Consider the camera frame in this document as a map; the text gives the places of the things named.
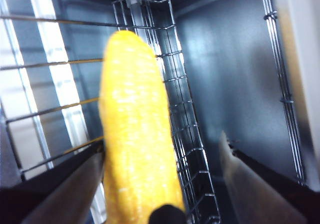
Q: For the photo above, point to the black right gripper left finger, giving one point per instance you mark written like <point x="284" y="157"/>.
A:
<point x="50" y="196"/>

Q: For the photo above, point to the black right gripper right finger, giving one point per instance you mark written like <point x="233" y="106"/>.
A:
<point x="262" y="196"/>

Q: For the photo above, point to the yellow corn cob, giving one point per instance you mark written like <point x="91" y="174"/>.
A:
<point x="135" y="113"/>

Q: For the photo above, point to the white Toshiba toaster oven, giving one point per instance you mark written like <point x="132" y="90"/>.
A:
<point x="237" y="83"/>

